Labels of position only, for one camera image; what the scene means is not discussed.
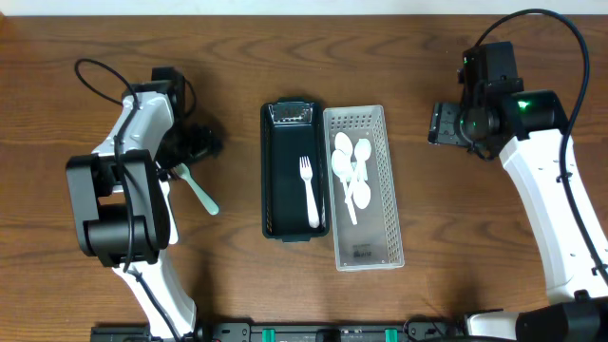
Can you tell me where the white spoon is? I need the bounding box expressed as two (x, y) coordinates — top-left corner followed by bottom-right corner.
(332, 149), (357, 225)
(352, 181), (371, 210)

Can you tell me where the white spoon horizontal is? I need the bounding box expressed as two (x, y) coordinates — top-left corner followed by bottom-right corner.
(346, 139), (371, 199)

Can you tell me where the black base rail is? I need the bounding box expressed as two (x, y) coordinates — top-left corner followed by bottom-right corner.
(89, 317), (476, 342)

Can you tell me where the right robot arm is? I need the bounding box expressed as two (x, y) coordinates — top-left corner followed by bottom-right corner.
(428, 90), (607, 341)

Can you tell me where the mint green plastic fork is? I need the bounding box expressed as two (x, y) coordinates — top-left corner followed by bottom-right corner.
(173, 163), (219, 216)

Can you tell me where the clear plastic basket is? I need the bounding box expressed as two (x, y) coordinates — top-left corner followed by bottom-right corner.
(323, 104), (405, 272)

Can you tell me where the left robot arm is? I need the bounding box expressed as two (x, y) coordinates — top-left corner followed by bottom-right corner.
(66, 66), (222, 341)

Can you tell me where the white spoon diagonal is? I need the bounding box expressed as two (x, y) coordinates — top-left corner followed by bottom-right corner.
(334, 132), (353, 159)

